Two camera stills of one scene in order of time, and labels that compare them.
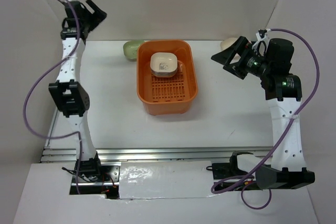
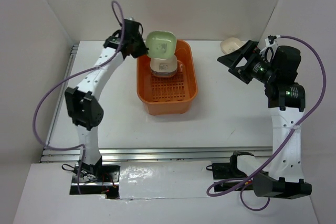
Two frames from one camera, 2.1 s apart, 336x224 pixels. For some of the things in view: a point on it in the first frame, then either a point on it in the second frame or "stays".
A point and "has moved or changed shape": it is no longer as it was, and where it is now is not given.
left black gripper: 97,17 to 143,50
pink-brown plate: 164,74 stays
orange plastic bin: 167,96 stays
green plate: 130,49 has moved or changed shape
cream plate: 227,42 stays
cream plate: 164,64 stays
